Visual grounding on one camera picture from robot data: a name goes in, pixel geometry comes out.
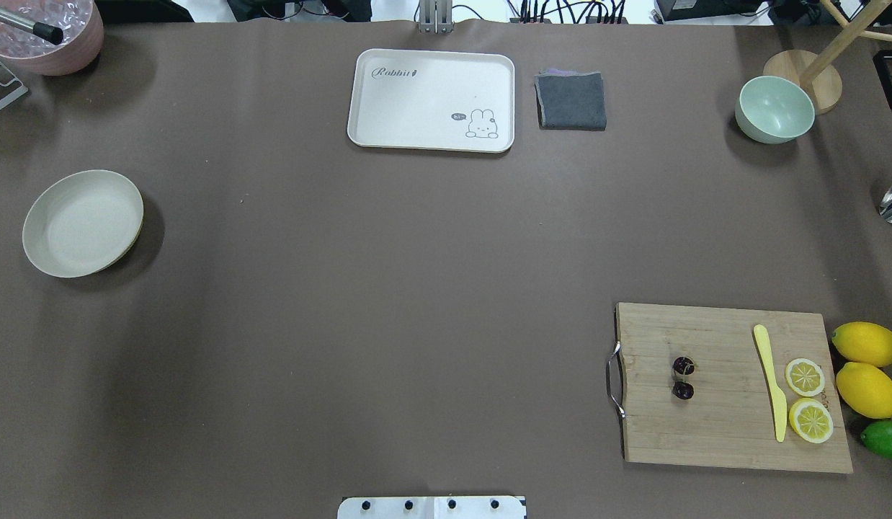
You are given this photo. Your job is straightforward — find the beige round plate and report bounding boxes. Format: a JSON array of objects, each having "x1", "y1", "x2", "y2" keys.
[{"x1": 22, "y1": 169, "x2": 144, "y2": 278}]

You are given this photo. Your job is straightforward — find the white rabbit tray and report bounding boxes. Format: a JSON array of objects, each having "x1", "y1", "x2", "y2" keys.
[{"x1": 347, "y1": 48, "x2": 516, "y2": 154}]

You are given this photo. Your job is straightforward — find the dark red cherry near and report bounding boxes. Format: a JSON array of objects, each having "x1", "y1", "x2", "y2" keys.
[{"x1": 672, "y1": 357, "x2": 696, "y2": 376}]

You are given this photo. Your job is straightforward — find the dark red cherry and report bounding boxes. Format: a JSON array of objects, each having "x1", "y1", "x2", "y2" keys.
[
  {"x1": 672, "y1": 357, "x2": 696, "y2": 376},
  {"x1": 672, "y1": 381, "x2": 695, "y2": 400}
]

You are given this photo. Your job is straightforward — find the dark red cherry far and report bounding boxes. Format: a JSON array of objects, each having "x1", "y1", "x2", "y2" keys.
[{"x1": 672, "y1": 381, "x2": 695, "y2": 400}]

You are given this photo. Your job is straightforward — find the grey folded cloth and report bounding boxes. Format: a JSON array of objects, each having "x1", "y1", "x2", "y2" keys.
[{"x1": 535, "y1": 69, "x2": 607, "y2": 131}]

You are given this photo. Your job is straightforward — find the wooden cutting board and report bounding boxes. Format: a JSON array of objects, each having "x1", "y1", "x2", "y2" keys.
[{"x1": 612, "y1": 302, "x2": 852, "y2": 475}]

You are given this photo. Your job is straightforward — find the mint green bowl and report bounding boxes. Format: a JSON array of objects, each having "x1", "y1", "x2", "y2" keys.
[{"x1": 734, "y1": 76, "x2": 816, "y2": 144}]

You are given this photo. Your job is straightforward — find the yellow plastic knife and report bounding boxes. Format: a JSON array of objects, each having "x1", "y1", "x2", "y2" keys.
[{"x1": 752, "y1": 323, "x2": 788, "y2": 443}]

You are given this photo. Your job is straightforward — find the lemon slice lower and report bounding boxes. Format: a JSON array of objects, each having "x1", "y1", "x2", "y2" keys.
[{"x1": 785, "y1": 358, "x2": 826, "y2": 398}]

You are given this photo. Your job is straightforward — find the lemon slice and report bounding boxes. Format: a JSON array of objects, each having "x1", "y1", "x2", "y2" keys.
[
  {"x1": 788, "y1": 397, "x2": 834, "y2": 444},
  {"x1": 785, "y1": 358, "x2": 826, "y2": 398}
]

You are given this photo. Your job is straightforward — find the lemon slice upper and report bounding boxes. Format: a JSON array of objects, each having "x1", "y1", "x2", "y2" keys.
[{"x1": 788, "y1": 397, "x2": 834, "y2": 444}]

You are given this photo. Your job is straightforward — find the wooden cup stand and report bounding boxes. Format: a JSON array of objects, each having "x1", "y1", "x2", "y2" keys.
[{"x1": 762, "y1": 1, "x2": 892, "y2": 115}]

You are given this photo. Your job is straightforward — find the yellow lemon lower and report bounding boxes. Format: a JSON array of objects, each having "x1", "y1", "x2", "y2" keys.
[{"x1": 831, "y1": 321, "x2": 892, "y2": 368}]

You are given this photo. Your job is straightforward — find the yellow lemon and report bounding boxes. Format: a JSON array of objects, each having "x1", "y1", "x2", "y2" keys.
[
  {"x1": 835, "y1": 362, "x2": 892, "y2": 420},
  {"x1": 831, "y1": 321, "x2": 892, "y2": 368}
]

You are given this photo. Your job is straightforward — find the yellow lemon upper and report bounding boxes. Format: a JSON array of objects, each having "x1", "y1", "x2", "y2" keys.
[{"x1": 835, "y1": 362, "x2": 892, "y2": 420}]

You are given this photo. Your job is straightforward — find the metal scoop in bowl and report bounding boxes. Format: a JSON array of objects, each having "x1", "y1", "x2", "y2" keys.
[{"x1": 0, "y1": 7, "x2": 64, "y2": 45}]

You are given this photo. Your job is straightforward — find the pink bowl with ice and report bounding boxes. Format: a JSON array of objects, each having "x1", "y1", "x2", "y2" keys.
[{"x1": 0, "y1": 1, "x2": 104, "y2": 76}]

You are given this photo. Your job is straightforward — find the green lime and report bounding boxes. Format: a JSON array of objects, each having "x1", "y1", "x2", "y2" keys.
[{"x1": 859, "y1": 420, "x2": 892, "y2": 460}]

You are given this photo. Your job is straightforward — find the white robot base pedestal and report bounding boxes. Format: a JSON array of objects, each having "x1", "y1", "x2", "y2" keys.
[{"x1": 336, "y1": 495, "x2": 528, "y2": 518}]

